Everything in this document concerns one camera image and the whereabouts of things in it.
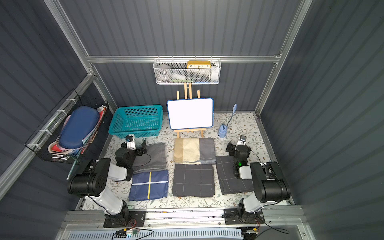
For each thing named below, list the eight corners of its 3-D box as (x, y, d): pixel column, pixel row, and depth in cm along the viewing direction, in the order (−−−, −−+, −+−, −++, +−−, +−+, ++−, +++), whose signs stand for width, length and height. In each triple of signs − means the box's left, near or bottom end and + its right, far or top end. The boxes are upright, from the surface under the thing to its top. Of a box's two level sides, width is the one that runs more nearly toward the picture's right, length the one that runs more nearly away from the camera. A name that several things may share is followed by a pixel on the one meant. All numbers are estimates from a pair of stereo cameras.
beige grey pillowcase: (172, 164, 95) (172, 161, 92) (175, 140, 106) (174, 137, 104) (215, 164, 95) (216, 161, 92) (213, 140, 106) (214, 137, 104)
